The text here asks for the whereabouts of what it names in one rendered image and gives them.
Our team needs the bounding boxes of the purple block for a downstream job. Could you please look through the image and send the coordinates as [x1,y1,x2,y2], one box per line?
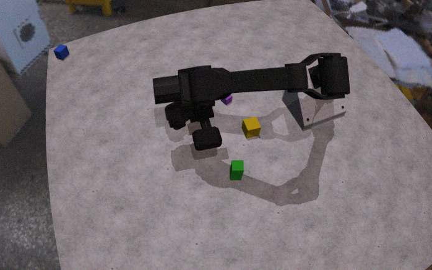
[221,95,233,105]

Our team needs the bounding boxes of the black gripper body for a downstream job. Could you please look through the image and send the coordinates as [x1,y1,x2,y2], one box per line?
[190,103,222,151]

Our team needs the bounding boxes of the yellow block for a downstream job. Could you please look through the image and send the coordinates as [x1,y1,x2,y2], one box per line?
[242,117,261,139]

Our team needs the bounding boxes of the blue cube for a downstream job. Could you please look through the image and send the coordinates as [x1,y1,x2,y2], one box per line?
[54,44,69,60]

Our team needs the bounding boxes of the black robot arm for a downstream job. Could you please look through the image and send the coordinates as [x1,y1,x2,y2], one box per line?
[153,53,350,130]

